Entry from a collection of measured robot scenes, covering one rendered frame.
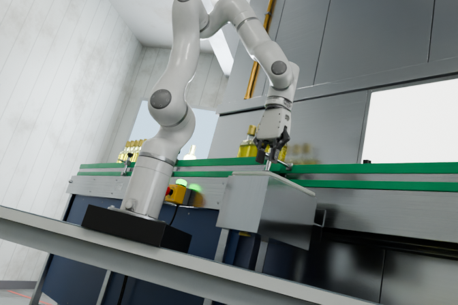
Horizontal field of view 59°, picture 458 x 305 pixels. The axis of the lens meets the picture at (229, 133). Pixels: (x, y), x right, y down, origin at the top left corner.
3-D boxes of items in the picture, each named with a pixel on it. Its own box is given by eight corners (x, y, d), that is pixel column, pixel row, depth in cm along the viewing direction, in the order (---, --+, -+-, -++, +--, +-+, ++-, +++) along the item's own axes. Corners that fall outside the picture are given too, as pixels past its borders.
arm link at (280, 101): (298, 105, 127) (296, 114, 126) (277, 109, 134) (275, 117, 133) (281, 94, 122) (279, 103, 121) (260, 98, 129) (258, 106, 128)
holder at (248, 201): (319, 254, 120) (328, 203, 125) (256, 233, 104) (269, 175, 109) (277, 246, 133) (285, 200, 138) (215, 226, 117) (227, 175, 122)
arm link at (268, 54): (253, -1, 130) (298, 69, 118) (262, 28, 145) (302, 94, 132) (229, 12, 131) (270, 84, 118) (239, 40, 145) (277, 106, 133)
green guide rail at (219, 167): (264, 178, 140) (268, 156, 142) (262, 177, 139) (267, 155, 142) (78, 175, 272) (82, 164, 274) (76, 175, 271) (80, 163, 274)
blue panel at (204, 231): (266, 274, 144) (277, 225, 150) (232, 265, 134) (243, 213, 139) (91, 228, 264) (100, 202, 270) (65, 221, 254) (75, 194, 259)
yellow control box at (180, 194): (187, 207, 162) (191, 189, 164) (172, 202, 157) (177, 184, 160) (177, 206, 167) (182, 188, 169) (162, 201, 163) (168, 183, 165)
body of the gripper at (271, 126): (298, 111, 126) (291, 144, 123) (273, 114, 133) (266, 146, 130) (282, 101, 121) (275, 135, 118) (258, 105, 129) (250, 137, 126)
